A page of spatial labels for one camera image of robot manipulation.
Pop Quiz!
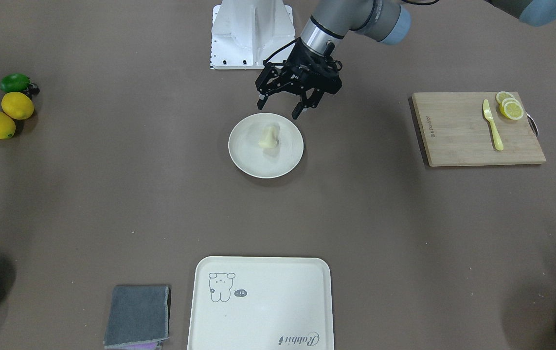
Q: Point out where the bamboo cutting board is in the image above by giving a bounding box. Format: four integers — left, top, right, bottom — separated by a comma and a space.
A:
412, 92, 545, 167

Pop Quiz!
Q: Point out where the yellow lemon near pepper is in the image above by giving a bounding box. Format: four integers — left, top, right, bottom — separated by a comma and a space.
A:
0, 92, 35, 120

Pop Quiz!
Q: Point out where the yellow plastic knife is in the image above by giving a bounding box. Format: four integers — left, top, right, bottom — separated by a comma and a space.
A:
482, 98, 504, 151

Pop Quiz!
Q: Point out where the grey folded cloth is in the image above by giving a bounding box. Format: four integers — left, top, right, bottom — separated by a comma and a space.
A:
104, 284, 170, 350

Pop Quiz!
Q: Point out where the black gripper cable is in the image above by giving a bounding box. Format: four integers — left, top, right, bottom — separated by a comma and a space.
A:
263, 38, 344, 73

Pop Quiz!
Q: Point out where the lemon slice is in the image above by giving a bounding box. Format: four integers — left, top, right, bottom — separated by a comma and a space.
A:
495, 91, 516, 105
499, 98, 525, 120

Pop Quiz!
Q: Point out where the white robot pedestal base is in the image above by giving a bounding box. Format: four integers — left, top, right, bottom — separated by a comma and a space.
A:
210, 0, 295, 70

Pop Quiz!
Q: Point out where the white steamed bun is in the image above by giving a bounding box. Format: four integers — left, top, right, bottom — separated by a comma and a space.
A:
258, 124, 279, 149

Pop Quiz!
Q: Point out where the white round plate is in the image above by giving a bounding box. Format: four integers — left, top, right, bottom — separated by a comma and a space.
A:
228, 113, 304, 179

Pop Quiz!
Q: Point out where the cream rabbit tray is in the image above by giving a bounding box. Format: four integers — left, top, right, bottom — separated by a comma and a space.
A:
187, 256, 335, 350

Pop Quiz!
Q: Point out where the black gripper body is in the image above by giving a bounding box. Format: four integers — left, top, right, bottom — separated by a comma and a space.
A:
255, 40, 342, 97

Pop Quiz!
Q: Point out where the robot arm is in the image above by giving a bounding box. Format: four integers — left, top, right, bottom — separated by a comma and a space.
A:
255, 0, 556, 119

